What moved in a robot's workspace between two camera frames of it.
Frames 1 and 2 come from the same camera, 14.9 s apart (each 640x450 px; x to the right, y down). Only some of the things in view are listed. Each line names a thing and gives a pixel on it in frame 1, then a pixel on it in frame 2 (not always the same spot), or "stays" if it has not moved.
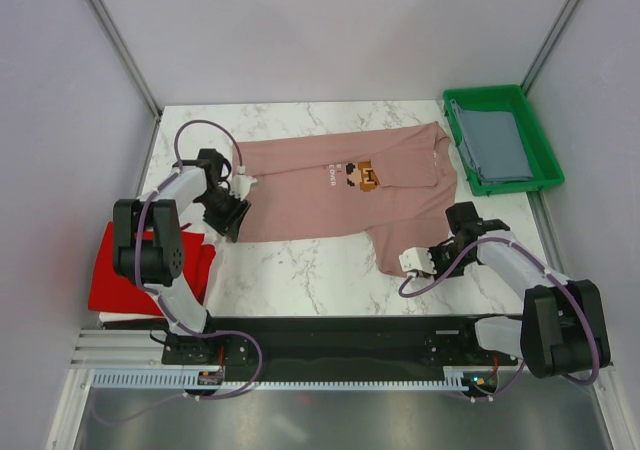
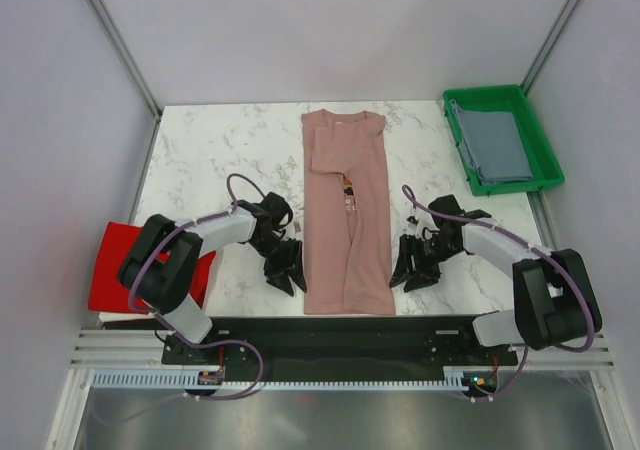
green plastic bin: [512, 99] stays
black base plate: [332, 343] stays
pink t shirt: [396, 186] -> [348, 256]
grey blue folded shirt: [493, 143] stays
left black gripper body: [223, 210] -> [279, 255]
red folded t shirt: [110, 294] stays
